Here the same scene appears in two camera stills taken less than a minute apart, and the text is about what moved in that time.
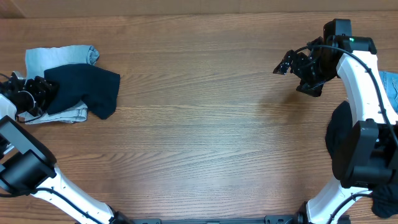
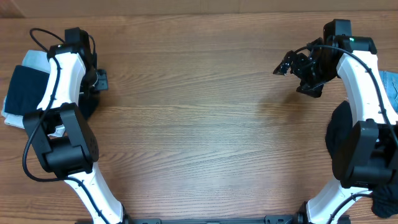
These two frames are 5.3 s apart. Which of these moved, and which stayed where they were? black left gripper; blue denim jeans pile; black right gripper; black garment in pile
Moved: black left gripper
Stayed: black garment in pile; blue denim jeans pile; black right gripper
